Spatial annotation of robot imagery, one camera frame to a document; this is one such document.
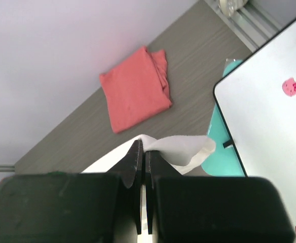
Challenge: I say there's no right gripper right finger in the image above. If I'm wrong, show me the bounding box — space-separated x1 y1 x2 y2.
145 151 296 242

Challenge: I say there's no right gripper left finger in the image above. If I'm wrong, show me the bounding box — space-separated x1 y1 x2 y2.
0 140 143 242

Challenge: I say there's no white t shirt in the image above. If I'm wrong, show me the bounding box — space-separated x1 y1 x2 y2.
83 134 216 175

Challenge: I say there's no white whiteboard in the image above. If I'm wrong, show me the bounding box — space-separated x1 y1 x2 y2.
213 19 296 234

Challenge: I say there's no green t shirt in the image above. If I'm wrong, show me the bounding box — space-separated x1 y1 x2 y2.
47 171 65 175

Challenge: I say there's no teal board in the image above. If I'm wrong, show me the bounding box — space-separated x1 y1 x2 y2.
200 59 247 177

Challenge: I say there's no folded pink t shirt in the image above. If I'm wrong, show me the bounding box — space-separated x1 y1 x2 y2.
99 46 172 134

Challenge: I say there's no yellow white mug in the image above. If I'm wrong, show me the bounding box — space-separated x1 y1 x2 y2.
218 0 248 17

